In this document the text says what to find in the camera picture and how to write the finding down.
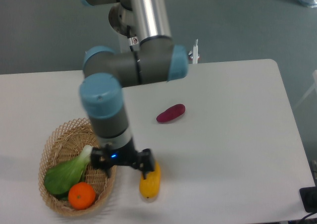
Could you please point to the woven wicker basket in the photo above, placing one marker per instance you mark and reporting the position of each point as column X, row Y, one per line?
column 65, row 143

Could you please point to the white stand leg with caster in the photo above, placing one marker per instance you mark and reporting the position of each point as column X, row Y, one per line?
column 194, row 55

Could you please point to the green bok choy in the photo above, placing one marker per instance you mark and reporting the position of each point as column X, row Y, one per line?
column 59, row 179

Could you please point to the yellow mango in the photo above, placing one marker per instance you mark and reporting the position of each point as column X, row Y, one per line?
column 149, row 187

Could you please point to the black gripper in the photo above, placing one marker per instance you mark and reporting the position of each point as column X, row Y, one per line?
column 125, row 155

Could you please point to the white frame at right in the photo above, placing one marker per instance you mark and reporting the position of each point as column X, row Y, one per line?
column 312, row 88

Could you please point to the orange fruit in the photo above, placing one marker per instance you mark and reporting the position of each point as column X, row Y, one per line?
column 81, row 196

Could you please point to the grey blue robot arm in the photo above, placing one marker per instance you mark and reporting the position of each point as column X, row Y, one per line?
column 105, row 74

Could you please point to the black device at edge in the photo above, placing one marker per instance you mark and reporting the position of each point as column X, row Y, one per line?
column 309, row 198

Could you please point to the purple sweet potato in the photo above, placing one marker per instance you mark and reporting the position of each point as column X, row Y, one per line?
column 171, row 113

